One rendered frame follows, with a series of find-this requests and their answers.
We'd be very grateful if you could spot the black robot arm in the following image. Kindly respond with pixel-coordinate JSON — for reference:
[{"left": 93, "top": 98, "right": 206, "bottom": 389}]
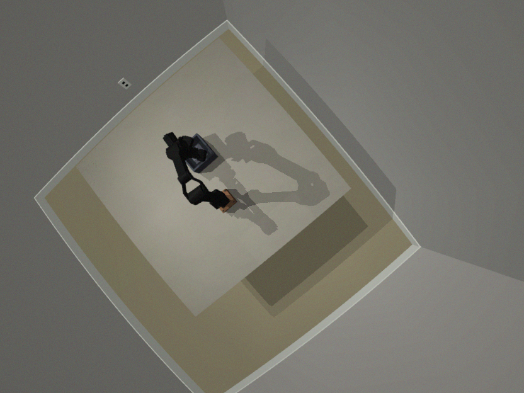
[{"left": 163, "top": 132, "right": 230, "bottom": 210}]

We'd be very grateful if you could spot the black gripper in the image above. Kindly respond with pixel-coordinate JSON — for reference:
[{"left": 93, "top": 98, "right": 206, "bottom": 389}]
[{"left": 185, "top": 147, "right": 207, "bottom": 162}]

